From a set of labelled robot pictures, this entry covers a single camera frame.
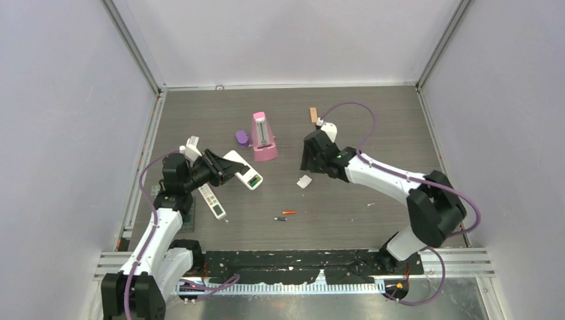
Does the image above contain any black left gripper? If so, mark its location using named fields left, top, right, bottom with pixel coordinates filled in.
left=183, top=149, right=243, bottom=192

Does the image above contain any white battery cover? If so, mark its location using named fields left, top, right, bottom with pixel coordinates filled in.
left=296, top=175, right=312, bottom=189

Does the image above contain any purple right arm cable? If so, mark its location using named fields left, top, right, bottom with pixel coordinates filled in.
left=317, top=101, right=483, bottom=307

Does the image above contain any grey building baseplate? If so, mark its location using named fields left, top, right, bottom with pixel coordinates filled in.
left=179, top=198, right=196, bottom=233

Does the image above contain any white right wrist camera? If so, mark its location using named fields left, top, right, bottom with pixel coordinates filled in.
left=315, top=117, right=338, bottom=143

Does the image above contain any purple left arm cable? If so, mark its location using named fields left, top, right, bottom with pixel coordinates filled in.
left=123, top=150, right=241, bottom=320

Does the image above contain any white remote control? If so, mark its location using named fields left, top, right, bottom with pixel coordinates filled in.
left=198, top=184, right=227, bottom=220
left=224, top=150, right=264, bottom=191

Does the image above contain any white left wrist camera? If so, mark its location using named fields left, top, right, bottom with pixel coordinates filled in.
left=179, top=135, right=202, bottom=163

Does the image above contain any green battery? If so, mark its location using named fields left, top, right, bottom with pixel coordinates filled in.
left=248, top=175, right=262, bottom=189

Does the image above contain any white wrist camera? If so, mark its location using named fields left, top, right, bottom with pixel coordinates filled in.
left=315, top=117, right=338, bottom=143
left=179, top=135, right=202, bottom=163

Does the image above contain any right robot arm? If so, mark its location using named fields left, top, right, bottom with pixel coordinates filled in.
left=300, top=129, right=466, bottom=274

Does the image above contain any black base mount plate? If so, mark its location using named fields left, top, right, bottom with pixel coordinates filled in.
left=185, top=249, right=424, bottom=285

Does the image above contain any small wooden block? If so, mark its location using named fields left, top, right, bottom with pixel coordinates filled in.
left=309, top=107, right=318, bottom=124

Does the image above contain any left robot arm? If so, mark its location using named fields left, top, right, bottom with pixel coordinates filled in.
left=101, top=149, right=247, bottom=319

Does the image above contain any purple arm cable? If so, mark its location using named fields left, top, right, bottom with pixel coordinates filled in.
left=317, top=101, right=483, bottom=307
left=123, top=150, right=241, bottom=320

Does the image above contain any purple round object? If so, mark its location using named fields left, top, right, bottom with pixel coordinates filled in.
left=235, top=130, right=251, bottom=148

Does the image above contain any pink metronome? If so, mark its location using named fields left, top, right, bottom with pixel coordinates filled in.
left=251, top=112, right=279, bottom=162

